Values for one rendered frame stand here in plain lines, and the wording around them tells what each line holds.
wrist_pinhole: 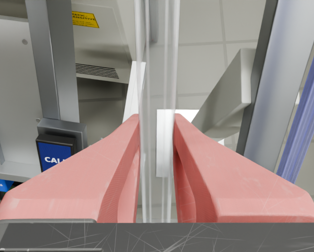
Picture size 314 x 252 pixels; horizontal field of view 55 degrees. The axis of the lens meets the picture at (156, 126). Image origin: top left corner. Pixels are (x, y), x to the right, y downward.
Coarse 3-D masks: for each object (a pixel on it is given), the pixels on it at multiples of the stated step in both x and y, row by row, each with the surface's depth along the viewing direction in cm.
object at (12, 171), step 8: (0, 168) 39; (8, 168) 39; (16, 168) 39; (24, 168) 39; (32, 168) 39; (40, 168) 39; (0, 176) 39; (8, 176) 38; (16, 176) 38; (24, 176) 38; (32, 176) 38
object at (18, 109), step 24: (0, 24) 29; (24, 24) 29; (0, 48) 30; (24, 48) 30; (0, 72) 32; (24, 72) 32; (0, 96) 34; (24, 96) 34; (0, 120) 36; (24, 120) 36; (0, 144) 38; (24, 144) 38
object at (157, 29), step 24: (144, 0) 9; (168, 0) 9; (144, 24) 9; (168, 24) 9; (144, 48) 10; (168, 48) 10; (144, 72) 10; (168, 72) 10; (144, 96) 11; (168, 96) 11; (144, 120) 11; (168, 120) 11; (144, 144) 12; (168, 144) 12; (144, 168) 13; (168, 168) 13; (144, 192) 14; (168, 192) 14; (144, 216) 15; (168, 216) 15
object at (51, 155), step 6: (42, 144) 31; (48, 144) 31; (42, 150) 32; (48, 150) 32; (54, 150) 32; (60, 150) 32; (66, 150) 32; (42, 156) 32; (48, 156) 32; (54, 156) 32; (60, 156) 32; (66, 156) 32; (42, 162) 33; (48, 162) 33; (54, 162) 33; (42, 168) 34; (48, 168) 33
